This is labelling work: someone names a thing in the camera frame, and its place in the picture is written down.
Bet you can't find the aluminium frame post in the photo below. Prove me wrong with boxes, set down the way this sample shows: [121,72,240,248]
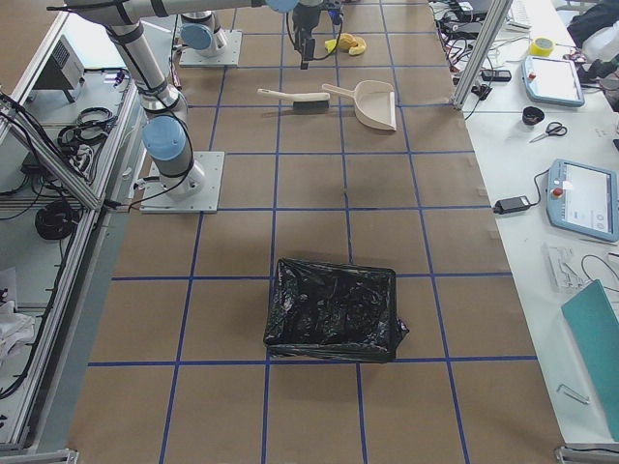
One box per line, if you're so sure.
[451,0,513,109]

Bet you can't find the orange peel trash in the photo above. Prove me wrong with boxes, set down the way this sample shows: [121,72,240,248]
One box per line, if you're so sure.
[337,33,367,56]

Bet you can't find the lower teach pendant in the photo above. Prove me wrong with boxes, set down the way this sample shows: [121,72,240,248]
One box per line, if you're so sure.
[545,159,618,243]

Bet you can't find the black handled scissors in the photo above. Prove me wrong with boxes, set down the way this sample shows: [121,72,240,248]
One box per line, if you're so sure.
[530,121,568,143]

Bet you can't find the beige hand brush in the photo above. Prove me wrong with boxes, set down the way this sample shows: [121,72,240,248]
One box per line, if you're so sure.
[256,88,330,112]

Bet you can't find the teach pendant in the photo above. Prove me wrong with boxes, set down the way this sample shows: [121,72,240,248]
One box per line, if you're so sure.
[545,159,618,243]
[521,55,584,107]

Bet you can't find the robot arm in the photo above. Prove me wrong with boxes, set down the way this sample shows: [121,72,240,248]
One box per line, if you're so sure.
[58,1,263,213]
[180,11,227,57]

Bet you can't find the yellow sponge piece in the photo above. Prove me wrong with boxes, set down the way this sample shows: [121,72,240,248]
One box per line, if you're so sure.
[325,39,337,53]

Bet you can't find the black tape roll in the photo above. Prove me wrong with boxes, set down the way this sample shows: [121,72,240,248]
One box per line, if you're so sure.
[521,106,545,126]

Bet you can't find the teal folder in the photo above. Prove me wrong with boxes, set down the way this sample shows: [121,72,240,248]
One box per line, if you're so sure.
[561,279,618,441]

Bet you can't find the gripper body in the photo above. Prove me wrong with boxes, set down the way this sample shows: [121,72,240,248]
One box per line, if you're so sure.
[292,0,320,44]

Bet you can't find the black lined bin right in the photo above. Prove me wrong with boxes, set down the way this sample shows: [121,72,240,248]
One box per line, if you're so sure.
[263,258,409,363]

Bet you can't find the upper teach pendant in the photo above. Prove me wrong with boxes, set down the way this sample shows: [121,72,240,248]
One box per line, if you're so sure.
[521,55,584,107]

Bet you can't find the beige plastic dustpan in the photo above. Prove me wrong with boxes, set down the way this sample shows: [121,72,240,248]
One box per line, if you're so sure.
[322,80,397,131]

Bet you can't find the black power adapter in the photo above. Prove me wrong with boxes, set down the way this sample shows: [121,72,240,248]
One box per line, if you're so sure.
[492,195,531,215]

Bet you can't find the yellow tape roll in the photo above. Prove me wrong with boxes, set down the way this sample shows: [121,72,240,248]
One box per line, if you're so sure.
[528,37,555,57]

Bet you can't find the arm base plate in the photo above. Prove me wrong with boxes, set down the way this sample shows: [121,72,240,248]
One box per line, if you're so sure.
[139,151,224,214]
[179,30,243,68]

